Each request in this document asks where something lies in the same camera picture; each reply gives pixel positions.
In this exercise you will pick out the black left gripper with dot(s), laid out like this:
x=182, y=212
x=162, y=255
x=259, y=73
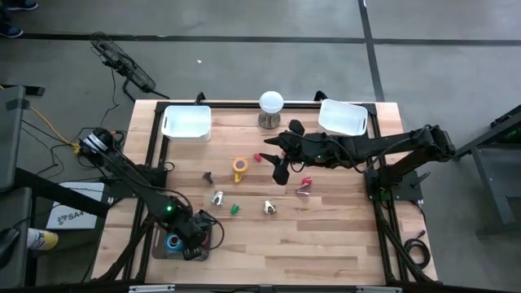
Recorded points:
x=195, y=232

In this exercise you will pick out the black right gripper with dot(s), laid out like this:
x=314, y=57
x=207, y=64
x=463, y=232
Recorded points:
x=305, y=148

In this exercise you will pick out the light blue tape roll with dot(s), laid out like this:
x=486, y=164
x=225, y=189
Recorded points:
x=167, y=243

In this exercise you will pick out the pink staple remover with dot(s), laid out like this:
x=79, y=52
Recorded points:
x=303, y=189

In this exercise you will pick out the yellow tape roll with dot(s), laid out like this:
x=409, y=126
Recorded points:
x=234, y=166

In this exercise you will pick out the yellow mini stapler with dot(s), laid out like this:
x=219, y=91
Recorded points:
x=237, y=177

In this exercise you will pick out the tan staple remover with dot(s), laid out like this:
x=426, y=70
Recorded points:
x=269, y=207

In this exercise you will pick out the black staple remover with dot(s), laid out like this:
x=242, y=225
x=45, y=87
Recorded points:
x=208, y=177

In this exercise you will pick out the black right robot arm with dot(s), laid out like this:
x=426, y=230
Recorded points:
x=386, y=144

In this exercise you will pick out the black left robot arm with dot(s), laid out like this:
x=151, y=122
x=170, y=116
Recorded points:
x=134, y=177

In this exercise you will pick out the green mini stapler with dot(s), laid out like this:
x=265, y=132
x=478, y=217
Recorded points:
x=235, y=209

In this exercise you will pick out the grey plastic storage bin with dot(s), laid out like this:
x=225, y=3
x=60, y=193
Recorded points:
x=163, y=254

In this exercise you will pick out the white plastic storage bin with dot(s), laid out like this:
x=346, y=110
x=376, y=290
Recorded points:
x=187, y=124
x=342, y=118

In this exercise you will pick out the black table clamp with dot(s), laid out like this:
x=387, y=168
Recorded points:
x=320, y=96
x=199, y=99

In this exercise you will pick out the white printed box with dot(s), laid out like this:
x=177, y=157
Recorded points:
x=69, y=217

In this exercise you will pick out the yellow white bottle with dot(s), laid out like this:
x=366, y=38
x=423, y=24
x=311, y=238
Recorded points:
x=45, y=240

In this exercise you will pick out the dark grey side stand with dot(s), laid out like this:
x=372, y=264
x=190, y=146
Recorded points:
x=496, y=183
x=12, y=142

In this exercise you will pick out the person's shoe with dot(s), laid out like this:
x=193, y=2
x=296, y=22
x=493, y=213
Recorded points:
x=24, y=5
x=11, y=31

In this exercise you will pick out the person's leg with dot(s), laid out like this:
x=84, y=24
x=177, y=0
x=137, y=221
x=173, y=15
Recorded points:
x=3, y=14

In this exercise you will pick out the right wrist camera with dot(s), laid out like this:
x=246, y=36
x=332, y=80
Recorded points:
x=296, y=127

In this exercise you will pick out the black metal table frame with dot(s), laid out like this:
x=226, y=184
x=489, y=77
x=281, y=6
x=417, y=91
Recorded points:
x=147, y=244

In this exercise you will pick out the silver bracket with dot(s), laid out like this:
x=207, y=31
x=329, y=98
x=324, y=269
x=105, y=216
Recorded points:
x=151, y=289
x=379, y=289

